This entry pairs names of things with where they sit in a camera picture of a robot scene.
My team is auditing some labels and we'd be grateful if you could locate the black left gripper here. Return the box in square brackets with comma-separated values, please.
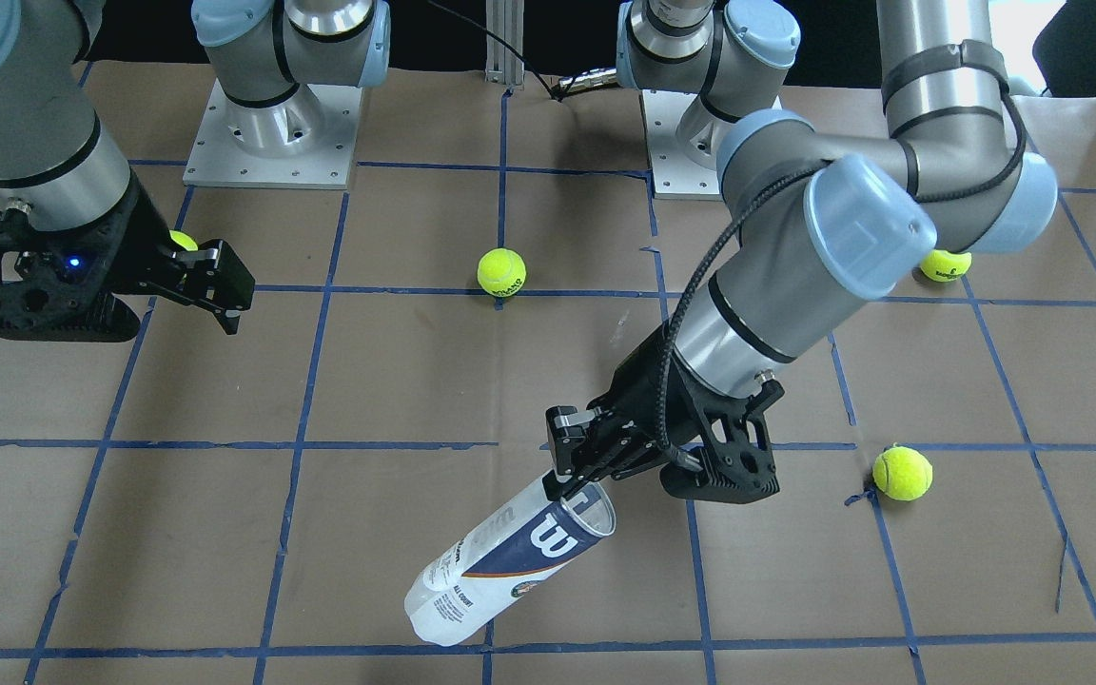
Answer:
[545, 323, 706, 504]

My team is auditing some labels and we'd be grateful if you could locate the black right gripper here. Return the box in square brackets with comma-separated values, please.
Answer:
[5, 173, 256, 335]

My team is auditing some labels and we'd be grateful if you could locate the clear Wilson tennis ball can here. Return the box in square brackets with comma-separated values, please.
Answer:
[403, 472, 617, 646]

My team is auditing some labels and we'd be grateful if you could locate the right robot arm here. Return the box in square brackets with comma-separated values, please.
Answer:
[0, 1, 391, 343]

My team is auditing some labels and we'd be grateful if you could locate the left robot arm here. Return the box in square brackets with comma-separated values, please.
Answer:
[543, 1, 1058, 504]

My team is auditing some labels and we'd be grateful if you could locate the tennis ball near base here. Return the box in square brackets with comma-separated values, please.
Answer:
[168, 230, 199, 251]
[920, 250, 973, 284]

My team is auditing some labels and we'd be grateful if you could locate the tennis ball at table centre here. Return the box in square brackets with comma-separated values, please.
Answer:
[476, 247, 529, 299]

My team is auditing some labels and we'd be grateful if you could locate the tennis ball near tape curl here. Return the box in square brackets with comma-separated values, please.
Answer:
[871, 445, 932, 501]

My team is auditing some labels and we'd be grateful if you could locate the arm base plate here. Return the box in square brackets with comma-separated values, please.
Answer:
[183, 83, 366, 190]
[642, 89, 738, 201]

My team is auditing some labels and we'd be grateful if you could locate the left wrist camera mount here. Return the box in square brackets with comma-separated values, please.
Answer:
[658, 365, 784, 504]

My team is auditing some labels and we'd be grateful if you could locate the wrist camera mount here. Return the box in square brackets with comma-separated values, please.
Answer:
[0, 207, 140, 343]
[658, 365, 784, 504]

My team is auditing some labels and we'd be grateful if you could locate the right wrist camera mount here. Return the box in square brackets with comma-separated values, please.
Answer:
[0, 207, 140, 343]

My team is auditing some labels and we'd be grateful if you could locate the aluminium frame post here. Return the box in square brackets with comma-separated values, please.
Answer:
[484, 0, 525, 91]

